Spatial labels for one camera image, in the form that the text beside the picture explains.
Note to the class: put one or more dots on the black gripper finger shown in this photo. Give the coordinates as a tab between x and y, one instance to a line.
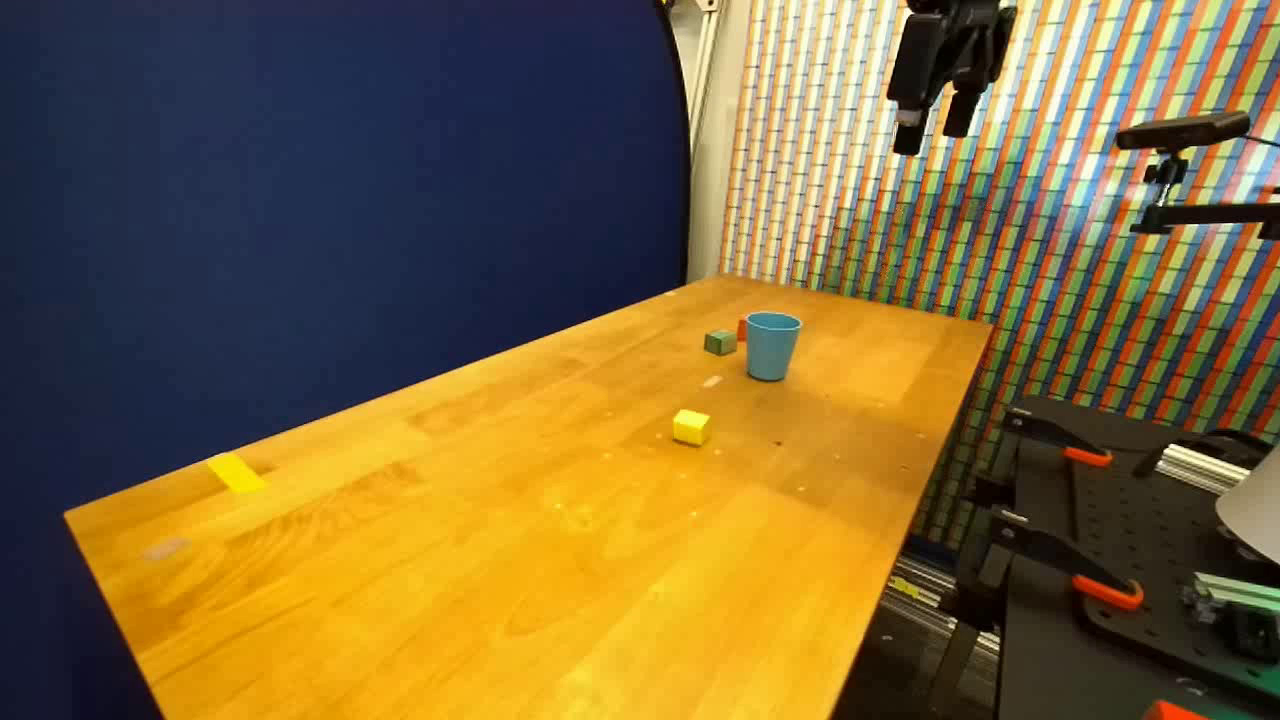
911	106
961	111

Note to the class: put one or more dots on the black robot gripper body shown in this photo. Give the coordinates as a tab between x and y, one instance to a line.
961	25

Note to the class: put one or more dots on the yellow block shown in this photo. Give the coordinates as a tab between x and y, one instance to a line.
688	424

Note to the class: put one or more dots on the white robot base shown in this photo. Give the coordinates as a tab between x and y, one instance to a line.
1256	506

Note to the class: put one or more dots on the orange triangular block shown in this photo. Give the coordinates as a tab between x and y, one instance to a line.
742	330

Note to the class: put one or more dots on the blue cup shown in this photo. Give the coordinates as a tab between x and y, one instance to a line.
773	348

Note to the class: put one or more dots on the green block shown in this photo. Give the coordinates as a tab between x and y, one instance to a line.
717	343

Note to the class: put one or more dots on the black perforated mounting board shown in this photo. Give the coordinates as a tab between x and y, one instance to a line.
1132	561

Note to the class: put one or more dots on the blue backdrop screen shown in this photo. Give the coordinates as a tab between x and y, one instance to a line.
322	202

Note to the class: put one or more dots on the black camera on stand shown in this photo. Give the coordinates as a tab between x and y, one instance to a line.
1181	128

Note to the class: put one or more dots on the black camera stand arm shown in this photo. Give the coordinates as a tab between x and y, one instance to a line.
1202	213

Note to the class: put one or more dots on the silver aluminium rail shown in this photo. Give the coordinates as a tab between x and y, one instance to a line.
1202	466

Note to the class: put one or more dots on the green metal bracket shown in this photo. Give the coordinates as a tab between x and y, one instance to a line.
1242	598

